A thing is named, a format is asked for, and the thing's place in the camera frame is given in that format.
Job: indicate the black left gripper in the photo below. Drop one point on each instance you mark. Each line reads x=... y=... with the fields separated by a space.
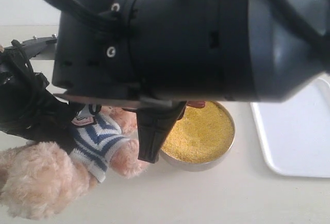
x=28 y=109

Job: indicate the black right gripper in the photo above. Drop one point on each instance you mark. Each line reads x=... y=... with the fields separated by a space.
x=158 y=51

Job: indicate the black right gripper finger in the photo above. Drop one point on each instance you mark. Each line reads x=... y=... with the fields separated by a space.
x=154 y=126

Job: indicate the red-brown wooden spoon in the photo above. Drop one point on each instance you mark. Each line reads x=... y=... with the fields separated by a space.
x=196 y=104

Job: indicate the tan teddy bear striped sweater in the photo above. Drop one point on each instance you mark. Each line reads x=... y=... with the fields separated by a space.
x=39 y=179

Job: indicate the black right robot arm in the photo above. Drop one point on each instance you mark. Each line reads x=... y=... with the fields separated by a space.
x=289 y=46

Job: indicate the yellow millet grain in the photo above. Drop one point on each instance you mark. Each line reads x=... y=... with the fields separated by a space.
x=201 y=134

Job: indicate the stainless steel bowl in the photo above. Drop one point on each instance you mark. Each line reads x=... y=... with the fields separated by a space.
x=201 y=162

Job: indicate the white rectangular tray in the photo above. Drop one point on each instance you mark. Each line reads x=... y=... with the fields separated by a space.
x=294 y=135

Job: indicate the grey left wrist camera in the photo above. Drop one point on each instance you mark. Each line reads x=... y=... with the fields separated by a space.
x=37 y=48

